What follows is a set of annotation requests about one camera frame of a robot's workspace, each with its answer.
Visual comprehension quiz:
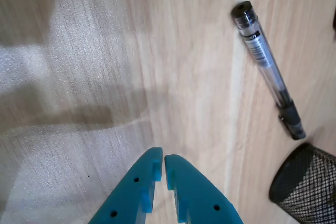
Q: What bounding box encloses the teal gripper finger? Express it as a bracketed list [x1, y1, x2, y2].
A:
[164, 154, 244, 224]
[88, 147, 163, 224]

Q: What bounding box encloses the clear pen with black cap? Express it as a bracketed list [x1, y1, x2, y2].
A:
[230, 0, 307, 141]

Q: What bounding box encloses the black mesh pen holder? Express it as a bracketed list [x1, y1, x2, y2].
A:
[268, 142, 336, 224]

